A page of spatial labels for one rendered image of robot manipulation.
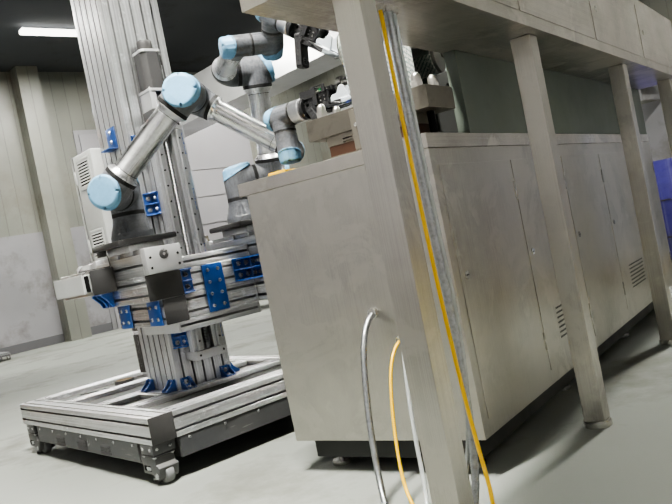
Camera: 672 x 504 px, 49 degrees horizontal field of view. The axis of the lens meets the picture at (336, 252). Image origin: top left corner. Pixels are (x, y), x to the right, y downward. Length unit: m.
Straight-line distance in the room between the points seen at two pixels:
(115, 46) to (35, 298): 8.38
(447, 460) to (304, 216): 0.95
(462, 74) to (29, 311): 9.48
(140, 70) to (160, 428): 1.34
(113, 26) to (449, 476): 2.22
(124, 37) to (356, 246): 1.45
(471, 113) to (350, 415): 0.93
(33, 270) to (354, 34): 10.01
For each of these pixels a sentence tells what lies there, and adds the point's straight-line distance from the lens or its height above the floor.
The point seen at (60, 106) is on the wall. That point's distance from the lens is 11.86.
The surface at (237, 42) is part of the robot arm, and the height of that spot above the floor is 1.39.
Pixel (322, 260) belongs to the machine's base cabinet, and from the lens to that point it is 2.11.
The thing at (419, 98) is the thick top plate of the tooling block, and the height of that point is 1.00.
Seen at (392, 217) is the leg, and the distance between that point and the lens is 1.38.
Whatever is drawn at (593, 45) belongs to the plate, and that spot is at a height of 1.15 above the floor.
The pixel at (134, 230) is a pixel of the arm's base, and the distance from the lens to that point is 2.67.
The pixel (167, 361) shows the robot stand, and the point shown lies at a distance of 2.97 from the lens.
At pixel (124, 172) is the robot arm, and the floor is 1.03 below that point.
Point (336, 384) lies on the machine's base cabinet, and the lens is 2.17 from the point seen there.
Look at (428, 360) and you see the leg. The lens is 1.39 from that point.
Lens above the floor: 0.68
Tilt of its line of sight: 1 degrees down
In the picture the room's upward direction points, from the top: 11 degrees counter-clockwise
